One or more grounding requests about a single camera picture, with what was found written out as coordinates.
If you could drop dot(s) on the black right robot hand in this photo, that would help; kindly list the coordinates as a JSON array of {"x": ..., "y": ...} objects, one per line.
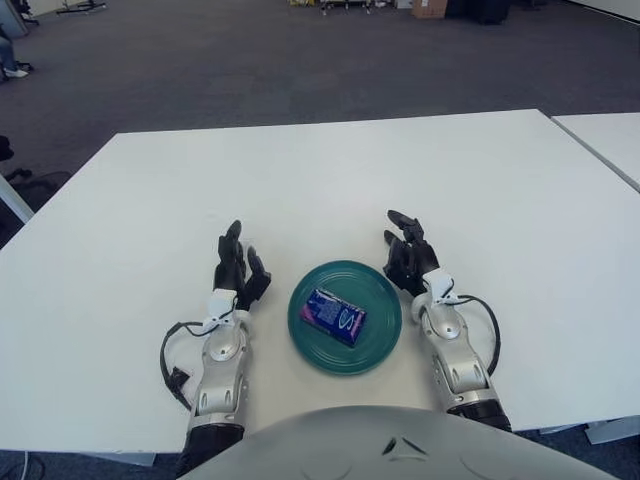
[{"x": 415, "y": 260}]

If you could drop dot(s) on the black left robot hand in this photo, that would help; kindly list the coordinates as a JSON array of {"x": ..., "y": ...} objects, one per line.
[{"x": 230, "y": 275}]

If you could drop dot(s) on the blue gum box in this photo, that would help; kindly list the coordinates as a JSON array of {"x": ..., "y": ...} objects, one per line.
[{"x": 332, "y": 317}]

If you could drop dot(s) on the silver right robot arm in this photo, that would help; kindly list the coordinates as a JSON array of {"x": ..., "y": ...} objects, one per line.
[{"x": 455, "y": 345}]

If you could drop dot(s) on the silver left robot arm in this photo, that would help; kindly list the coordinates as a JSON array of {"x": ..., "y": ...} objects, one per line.
[{"x": 222, "y": 370}]

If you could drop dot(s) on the teal ribbed plate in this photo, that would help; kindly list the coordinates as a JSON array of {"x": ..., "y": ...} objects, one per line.
[{"x": 345, "y": 357}]

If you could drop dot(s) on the silver robot torso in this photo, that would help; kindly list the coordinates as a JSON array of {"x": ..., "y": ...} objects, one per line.
[{"x": 375, "y": 445}]

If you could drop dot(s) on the black office chair base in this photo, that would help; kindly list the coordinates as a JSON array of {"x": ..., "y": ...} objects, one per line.
[{"x": 37, "y": 181}]

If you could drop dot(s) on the white slanted table leg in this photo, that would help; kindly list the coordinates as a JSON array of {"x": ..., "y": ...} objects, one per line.
[{"x": 15, "y": 197}]

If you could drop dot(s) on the brown cardboard box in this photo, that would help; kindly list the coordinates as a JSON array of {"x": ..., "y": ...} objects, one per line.
[{"x": 429, "y": 7}]

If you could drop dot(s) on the large black case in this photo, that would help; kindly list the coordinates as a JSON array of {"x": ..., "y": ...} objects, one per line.
[{"x": 477, "y": 10}]

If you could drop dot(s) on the white table foot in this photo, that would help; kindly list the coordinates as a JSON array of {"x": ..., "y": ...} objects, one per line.
[{"x": 612, "y": 429}]

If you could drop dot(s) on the wheeled equipment carts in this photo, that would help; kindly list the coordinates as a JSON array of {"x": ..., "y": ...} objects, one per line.
[{"x": 345, "y": 5}]

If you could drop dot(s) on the person's leg with white shoe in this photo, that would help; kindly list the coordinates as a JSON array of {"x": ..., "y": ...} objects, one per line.
[{"x": 12, "y": 62}]

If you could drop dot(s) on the black tripod base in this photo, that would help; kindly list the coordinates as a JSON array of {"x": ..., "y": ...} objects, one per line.
[{"x": 82, "y": 6}]

